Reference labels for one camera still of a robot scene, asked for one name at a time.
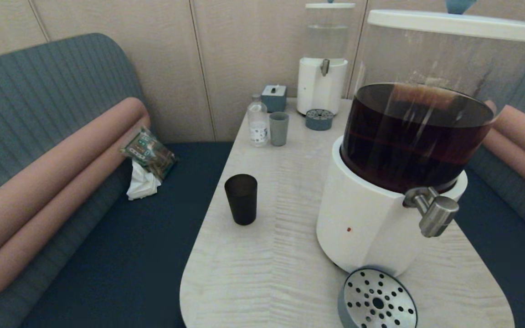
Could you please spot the large silver dispenser tap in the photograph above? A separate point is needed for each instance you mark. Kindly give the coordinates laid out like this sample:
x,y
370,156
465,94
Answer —
x,y
436,216

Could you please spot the small water beverage dispenser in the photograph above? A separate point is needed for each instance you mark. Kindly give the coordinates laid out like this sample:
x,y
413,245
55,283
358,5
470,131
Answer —
x,y
319,89

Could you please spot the small round grey drip tray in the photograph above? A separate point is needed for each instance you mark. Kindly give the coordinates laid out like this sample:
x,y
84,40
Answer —
x,y
319,120

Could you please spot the small silver dispenser tap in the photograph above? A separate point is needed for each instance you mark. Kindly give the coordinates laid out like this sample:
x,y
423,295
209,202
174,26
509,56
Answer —
x,y
324,67

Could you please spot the grey plastic cup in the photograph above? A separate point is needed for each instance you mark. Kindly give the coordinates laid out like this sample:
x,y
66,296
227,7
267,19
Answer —
x,y
279,129

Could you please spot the grey square tissue box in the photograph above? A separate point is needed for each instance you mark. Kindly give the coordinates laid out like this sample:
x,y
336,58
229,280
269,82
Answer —
x,y
274,99

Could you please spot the green snack packet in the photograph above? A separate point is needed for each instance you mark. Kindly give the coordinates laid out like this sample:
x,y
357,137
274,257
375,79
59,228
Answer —
x,y
151,152

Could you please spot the black plastic cup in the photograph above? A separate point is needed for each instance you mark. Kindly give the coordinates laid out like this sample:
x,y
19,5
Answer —
x,y
241,202

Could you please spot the small white dispenser lid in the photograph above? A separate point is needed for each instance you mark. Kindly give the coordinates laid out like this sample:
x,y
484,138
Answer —
x,y
330,6

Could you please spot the crumpled white tissue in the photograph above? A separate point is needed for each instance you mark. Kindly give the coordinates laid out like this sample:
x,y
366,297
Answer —
x,y
143,184

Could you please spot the large white dispenser lid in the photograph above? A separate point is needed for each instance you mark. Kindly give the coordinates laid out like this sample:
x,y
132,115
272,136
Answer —
x,y
463,25

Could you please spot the large round perforated drip tray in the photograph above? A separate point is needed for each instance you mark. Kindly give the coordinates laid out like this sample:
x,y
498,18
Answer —
x,y
378,303

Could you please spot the dark blue sofa seat cushion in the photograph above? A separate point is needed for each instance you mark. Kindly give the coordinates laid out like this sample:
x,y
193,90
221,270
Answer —
x,y
144,255
508,264

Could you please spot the clear plastic bottle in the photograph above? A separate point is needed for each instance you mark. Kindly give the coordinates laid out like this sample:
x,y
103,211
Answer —
x,y
258,122

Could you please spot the large tea beverage dispenser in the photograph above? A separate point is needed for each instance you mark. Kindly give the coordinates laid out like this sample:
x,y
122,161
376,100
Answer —
x,y
362,218

